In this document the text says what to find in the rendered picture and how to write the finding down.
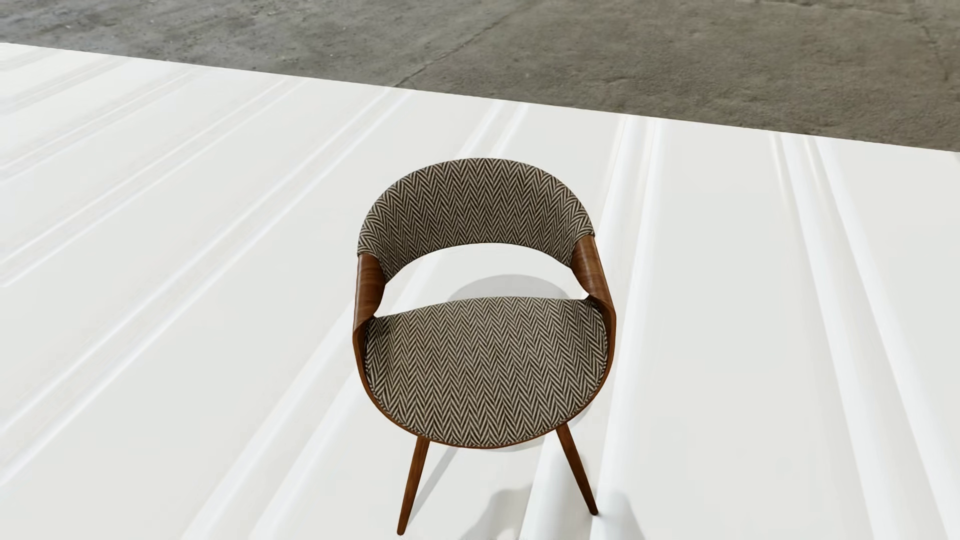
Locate herringbone upholstered wooden chair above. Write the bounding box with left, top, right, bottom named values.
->
left=351, top=157, right=618, bottom=537

